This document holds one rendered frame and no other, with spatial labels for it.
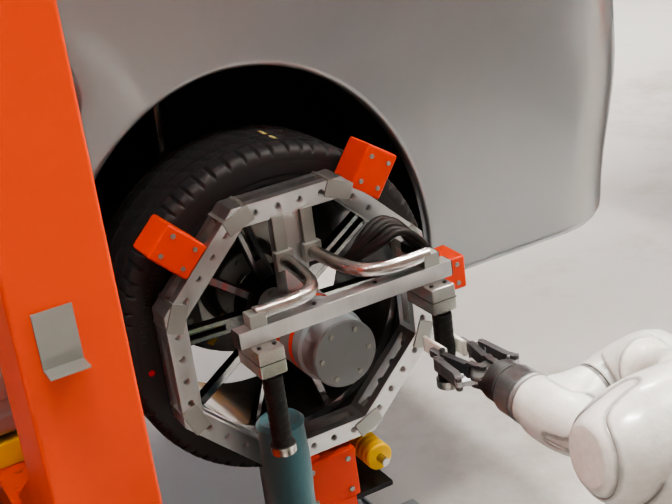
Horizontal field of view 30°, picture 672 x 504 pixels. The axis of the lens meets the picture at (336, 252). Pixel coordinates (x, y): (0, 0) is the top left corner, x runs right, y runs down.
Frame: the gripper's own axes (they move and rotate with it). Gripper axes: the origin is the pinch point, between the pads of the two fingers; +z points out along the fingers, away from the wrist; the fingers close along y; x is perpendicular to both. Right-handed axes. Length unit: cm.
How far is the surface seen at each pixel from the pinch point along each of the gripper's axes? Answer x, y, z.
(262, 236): 10, -10, 50
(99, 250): 42, -61, -12
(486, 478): -83, 49, 66
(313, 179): 28.4, -9.5, 24.6
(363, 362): -0.8, -13.7, 5.9
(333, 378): -1.7, -20.0, 5.9
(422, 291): 11.1, -2.5, 1.5
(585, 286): -83, 143, 140
